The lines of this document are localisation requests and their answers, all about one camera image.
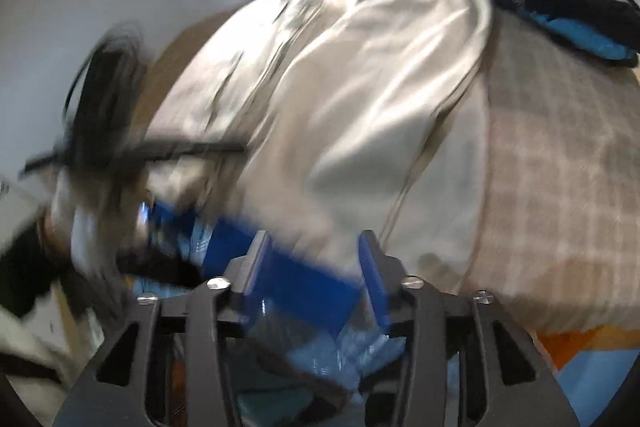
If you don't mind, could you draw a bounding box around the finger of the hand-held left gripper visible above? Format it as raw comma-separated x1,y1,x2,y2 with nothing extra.
22,139,246,178

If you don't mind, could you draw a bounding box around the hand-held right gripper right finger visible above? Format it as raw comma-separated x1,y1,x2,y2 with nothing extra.
359,229,581,427

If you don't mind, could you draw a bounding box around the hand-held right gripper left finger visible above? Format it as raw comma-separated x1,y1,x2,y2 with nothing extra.
52,231,273,427

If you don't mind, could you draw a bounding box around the beige and blue work jacket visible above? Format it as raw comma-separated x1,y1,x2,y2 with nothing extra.
135,0,496,338

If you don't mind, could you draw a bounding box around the beige plaid blanket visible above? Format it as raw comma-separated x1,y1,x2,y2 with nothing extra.
130,0,640,338

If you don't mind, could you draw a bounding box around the orange floor mat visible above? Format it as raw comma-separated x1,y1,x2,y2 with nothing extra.
537,326,623,370

